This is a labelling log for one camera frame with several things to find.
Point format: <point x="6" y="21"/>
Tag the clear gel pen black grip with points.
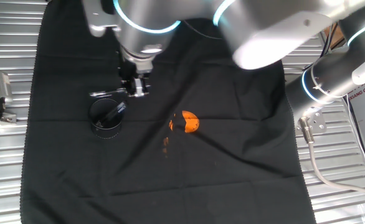
<point x="115" y="114"/>
<point x="111" y="111"/>
<point x="107" y="92"/>

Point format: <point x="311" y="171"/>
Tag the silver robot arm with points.
<point x="263" y="31"/>

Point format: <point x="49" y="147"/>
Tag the metal camera bracket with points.
<point x="8" y="117"/>

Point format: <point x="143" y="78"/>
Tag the black mesh pen holder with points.
<point x="106" y="132"/>

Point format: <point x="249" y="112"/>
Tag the orange round patch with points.
<point x="191" y="123"/>

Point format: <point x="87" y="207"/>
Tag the silver finned camera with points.
<point x="2" y="87"/>

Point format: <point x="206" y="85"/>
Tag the black table cloth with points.
<point x="139" y="186"/>

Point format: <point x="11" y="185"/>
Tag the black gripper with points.
<point x="128" y="71"/>

